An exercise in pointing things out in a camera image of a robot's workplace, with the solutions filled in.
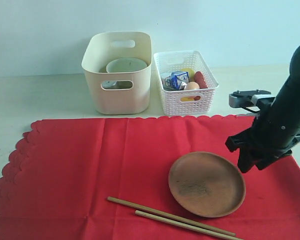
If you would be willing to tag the upper wooden chopstick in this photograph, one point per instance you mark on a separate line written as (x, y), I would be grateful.
(169, 216)

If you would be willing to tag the brown egg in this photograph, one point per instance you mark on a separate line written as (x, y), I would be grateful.
(191, 86)

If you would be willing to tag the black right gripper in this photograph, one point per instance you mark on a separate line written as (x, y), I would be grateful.
(271, 137)

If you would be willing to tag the white perforated plastic basket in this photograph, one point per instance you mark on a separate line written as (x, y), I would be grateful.
(184, 102)

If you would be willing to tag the yellow lemon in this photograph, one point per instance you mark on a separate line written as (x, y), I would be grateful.
(190, 72)

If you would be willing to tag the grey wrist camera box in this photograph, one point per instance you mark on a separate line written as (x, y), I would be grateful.
(246, 99)

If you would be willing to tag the cream plastic storage bin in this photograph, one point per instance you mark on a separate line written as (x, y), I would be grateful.
(106, 47)

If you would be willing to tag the yellow cheese wedge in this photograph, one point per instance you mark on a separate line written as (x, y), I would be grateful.
(187, 99)

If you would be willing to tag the blue white milk carton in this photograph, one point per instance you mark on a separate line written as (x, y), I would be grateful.
(175, 81)

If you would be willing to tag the brown clay plate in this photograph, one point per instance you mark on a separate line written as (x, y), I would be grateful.
(206, 184)

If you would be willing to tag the stainless steel cup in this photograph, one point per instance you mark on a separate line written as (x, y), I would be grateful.
(109, 85)

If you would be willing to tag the red sausage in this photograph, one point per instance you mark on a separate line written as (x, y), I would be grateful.
(200, 80)

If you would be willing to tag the lower wooden chopstick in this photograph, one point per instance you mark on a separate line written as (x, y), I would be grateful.
(185, 226)

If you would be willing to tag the wooden chopstick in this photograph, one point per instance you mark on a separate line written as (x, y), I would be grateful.
(185, 226)
(169, 216)

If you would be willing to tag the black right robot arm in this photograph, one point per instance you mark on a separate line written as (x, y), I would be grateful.
(288, 98)

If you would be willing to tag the red scalloped cloth mat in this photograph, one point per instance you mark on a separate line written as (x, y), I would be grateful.
(56, 183)

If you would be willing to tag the pale green ceramic bowl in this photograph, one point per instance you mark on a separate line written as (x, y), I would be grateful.
(125, 65)

